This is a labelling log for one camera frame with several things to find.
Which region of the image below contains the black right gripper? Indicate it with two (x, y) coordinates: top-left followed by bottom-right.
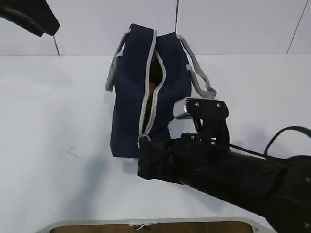
(137, 133), (208, 184)

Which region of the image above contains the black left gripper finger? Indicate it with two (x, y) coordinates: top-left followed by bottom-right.
(0, 0), (60, 37)

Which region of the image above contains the yellow banana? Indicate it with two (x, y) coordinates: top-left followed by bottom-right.
(147, 54), (163, 110)

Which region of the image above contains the navy blue lunch bag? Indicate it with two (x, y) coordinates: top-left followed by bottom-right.
(105, 24), (217, 158)

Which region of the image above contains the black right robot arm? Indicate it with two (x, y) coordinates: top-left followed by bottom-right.
(138, 133), (311, 233)

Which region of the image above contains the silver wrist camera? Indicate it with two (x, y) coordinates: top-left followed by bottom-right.
(173, 97), (230, 148)

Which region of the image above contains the white red cable under table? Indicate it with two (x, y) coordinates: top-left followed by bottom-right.
(133, 223), (153, 231)

